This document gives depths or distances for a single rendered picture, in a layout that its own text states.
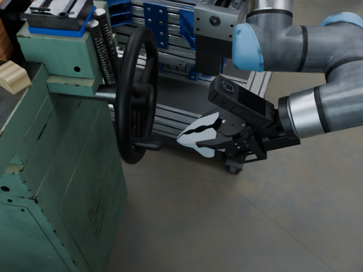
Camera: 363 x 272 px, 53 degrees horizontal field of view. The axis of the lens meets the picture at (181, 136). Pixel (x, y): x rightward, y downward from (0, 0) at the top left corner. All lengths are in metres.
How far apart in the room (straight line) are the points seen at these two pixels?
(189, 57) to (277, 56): 0.83
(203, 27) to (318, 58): 0.60
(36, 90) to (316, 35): 0.50
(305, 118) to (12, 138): 0.48
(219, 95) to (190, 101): 1.06
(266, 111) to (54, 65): 0.41
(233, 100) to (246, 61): 0.07
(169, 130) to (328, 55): 1.02
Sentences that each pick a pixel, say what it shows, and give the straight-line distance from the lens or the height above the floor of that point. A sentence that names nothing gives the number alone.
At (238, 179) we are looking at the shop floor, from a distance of 1.62.
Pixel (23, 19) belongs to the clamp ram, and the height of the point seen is 0.95.
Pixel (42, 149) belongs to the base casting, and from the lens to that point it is 0.79.
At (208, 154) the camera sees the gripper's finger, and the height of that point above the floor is 0.81.
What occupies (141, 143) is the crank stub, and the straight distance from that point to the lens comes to 0.70.
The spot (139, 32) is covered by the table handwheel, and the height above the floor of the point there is 0.95.
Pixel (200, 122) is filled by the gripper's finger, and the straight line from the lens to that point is 0.66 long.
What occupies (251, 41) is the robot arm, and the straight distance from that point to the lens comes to 0.59.
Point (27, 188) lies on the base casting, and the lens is 0.76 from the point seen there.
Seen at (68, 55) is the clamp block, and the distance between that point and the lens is 0.72.
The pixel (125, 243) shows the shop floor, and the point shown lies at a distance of 1.48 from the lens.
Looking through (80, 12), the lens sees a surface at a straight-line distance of 0.70.
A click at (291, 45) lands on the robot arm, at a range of 0.60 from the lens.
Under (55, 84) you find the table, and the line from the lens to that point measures 0.76.
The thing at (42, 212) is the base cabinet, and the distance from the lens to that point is 0.84.
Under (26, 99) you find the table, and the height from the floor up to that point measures 0.89.
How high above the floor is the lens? 1.35
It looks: 50 degrees down
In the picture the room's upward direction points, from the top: straight up
